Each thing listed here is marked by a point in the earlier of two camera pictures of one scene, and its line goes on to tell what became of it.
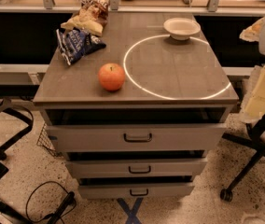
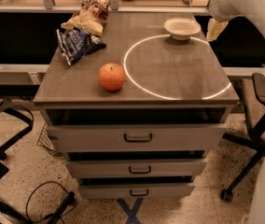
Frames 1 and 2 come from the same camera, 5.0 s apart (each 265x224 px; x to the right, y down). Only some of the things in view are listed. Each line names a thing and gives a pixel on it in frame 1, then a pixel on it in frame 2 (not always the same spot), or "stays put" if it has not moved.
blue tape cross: x=132 y=217 stays put
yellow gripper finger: x=252 y=33 -> x=214 y=29
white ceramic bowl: x=181 y=28 stays put
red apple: x=111 y=77 stays put
